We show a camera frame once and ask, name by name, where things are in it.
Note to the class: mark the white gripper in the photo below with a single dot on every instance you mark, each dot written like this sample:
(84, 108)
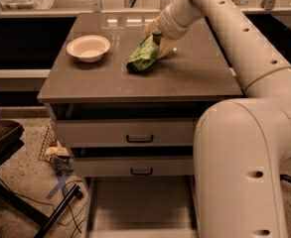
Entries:
(166, 26)

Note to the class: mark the green rice chip bag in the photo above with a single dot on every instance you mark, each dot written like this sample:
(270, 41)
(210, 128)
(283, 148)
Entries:
(145, 54)

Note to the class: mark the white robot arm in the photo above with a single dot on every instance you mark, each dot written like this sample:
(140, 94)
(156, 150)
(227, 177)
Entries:
(239, 143)

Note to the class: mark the grey drawer cabinet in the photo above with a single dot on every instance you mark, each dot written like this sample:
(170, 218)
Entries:
(195, 70)

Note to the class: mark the top grey drawer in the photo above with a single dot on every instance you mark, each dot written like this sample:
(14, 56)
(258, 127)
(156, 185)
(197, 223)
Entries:
(129, 124)

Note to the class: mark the grey drawer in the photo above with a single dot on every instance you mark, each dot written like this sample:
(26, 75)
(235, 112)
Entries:
(140, 207)
(129, 124)
(134, 161)

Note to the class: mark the middle grey drawer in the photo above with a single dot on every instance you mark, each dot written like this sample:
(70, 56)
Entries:
(134, 161)

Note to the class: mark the bottom grey drawer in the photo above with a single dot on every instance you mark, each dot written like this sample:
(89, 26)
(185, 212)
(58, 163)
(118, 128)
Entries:
(140, 207)

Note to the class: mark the white paper bowl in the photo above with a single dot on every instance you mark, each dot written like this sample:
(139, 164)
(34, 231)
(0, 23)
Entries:
(89, 48)

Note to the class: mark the black chair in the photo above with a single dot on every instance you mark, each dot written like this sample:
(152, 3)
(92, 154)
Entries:
(36, 182)

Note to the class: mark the wire basket with snacks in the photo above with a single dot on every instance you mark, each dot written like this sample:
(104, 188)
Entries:
(53, 153)

